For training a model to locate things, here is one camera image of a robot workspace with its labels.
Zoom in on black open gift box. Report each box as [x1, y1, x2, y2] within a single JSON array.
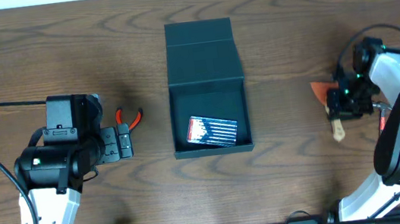
[[165, 17, 255, 159]]

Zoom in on blue drill bit set case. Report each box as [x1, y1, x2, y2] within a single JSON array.
[[187, 116, 238, 147]]

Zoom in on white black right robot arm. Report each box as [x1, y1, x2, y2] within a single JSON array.
[[327, 49, 400, 222]]

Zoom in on red black cutting pliers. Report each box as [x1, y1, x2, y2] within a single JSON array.
[[114, 104, 146, 134]]

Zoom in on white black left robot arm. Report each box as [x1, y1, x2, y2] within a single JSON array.
[[14, 123, 133, 224]]

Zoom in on small hammer red black handle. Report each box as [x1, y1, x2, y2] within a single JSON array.
[[373, 101, 392, 135]]

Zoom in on orange scraper wooden handle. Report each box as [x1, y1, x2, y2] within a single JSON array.
[[310, 81, 345, 142]]

